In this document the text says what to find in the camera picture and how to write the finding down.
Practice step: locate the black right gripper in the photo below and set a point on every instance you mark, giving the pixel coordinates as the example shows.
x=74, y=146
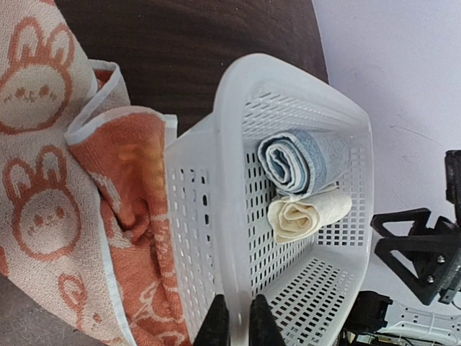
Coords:
x=428, y=265

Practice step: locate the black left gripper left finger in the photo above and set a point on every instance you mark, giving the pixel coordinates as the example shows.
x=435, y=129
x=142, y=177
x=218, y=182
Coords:
x=215, y=330

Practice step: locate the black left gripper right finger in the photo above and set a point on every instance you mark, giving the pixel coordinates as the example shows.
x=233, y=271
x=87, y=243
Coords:
x=263, y=329

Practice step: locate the white towel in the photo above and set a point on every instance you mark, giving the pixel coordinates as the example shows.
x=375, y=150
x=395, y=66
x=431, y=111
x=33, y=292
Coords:
x=293, y=219

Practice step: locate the white plastic basket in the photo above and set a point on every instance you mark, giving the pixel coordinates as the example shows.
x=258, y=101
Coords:
x=219, y=195

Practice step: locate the orange patterned towel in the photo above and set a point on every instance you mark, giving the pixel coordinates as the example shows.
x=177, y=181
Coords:
x=84, y=226

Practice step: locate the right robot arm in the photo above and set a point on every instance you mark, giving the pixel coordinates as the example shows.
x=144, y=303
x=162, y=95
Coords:
x=424, y=305

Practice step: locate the rolled grey blue towel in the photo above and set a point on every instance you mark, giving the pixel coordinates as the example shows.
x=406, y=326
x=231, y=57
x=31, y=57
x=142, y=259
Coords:
x=303, y=163

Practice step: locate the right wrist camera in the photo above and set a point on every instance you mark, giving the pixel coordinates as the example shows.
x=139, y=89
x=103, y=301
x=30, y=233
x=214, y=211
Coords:
x=452, y=163

